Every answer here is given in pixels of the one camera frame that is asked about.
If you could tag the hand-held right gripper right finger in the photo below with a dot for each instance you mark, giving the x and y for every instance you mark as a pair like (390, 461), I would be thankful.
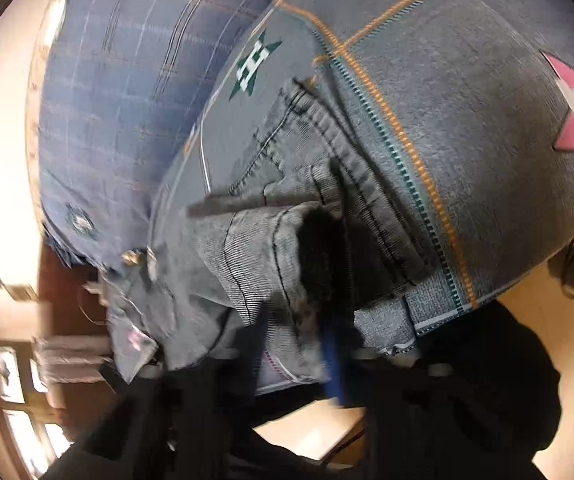
(332, 360)

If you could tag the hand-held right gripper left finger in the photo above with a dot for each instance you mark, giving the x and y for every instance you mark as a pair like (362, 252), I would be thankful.
(260, 345)

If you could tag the grey jeans pants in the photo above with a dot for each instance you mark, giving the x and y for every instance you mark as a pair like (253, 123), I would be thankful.
(292, 160)

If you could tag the person's dark clothing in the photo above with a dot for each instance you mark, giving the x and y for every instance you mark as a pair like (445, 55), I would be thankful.
(492, 355)

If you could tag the brown wooden cabinet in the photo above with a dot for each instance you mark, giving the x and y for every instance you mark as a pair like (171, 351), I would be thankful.
(62, 290)

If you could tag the wooden framed window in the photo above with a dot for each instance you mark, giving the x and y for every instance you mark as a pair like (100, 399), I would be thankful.
(12, 370)

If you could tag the grey patterned blanket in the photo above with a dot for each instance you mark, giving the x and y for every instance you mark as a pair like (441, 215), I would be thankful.
(467, 110)

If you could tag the blue plaid bed cover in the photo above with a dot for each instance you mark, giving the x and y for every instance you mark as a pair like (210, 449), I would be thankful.
(117, 85)

